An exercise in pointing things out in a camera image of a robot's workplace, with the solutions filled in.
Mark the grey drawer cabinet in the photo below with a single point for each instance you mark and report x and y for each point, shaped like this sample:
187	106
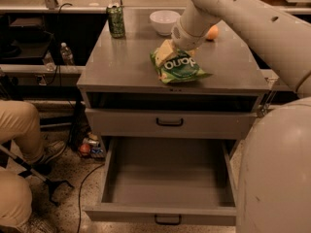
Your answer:
212	94

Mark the clear water bottle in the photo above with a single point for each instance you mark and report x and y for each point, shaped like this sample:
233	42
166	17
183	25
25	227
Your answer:
67	55

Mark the white bowl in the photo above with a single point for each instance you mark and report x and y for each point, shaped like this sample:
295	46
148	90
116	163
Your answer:
163	21

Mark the green soda can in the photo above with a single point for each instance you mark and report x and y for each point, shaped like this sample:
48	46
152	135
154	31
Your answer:
115	20

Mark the basket of small items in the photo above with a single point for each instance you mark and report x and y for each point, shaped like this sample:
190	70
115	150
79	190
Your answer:
90	147

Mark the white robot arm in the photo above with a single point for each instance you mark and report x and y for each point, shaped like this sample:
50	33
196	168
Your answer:
274	187

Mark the small clear bottle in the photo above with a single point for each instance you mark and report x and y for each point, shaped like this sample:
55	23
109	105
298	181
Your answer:
49	63

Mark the orange fruit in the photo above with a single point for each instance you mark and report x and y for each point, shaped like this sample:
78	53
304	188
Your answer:
213	33

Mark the open grey lower drawer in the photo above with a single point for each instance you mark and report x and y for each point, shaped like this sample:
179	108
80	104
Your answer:
166	182

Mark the green rice chip bag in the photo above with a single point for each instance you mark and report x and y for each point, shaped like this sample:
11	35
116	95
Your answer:
179	69

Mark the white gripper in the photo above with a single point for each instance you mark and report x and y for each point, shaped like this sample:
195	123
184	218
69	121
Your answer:
187	37

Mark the black tripod stand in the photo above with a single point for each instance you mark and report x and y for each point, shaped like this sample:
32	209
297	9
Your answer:
52	185

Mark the closed grey upper drawer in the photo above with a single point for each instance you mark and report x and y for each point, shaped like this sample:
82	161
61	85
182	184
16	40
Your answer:
170	124

